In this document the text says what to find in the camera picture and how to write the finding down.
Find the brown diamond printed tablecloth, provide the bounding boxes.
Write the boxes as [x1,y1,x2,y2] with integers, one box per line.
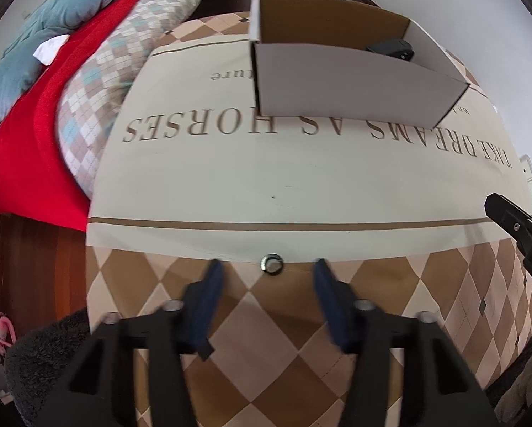
[85,6,532,427]

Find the pink object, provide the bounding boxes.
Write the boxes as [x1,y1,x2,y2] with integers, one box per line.
[0,312,16,348]

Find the dark fuzzy pants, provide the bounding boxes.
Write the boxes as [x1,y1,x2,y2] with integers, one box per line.
[4,309,532,427]

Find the blue duvet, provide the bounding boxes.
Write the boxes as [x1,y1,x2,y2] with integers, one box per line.
[0,0,158,152]

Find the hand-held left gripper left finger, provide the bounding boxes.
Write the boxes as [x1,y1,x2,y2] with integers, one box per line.
[55,259,226,427]

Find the black smart band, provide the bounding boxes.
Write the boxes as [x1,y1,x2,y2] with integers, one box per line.
[366,39,414,62]

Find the beige fuzzy cloth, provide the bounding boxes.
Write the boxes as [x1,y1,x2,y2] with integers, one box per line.
[494,349,532,424]

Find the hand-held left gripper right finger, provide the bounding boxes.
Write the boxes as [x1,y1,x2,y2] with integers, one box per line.
[313,258,500,427]

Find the checkered quilt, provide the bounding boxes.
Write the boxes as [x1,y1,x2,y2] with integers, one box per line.
[55,0,229,199]

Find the white power strip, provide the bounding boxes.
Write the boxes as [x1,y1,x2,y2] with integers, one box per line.
[518,155,532,223]

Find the black ring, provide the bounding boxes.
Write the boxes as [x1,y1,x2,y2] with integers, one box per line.
[257,253,284,276]

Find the red blanket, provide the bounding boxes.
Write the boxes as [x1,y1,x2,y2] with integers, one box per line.
[0,0,158,232]

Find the white cardboard box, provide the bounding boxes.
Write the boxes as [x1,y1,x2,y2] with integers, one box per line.
[248,0,471,129]

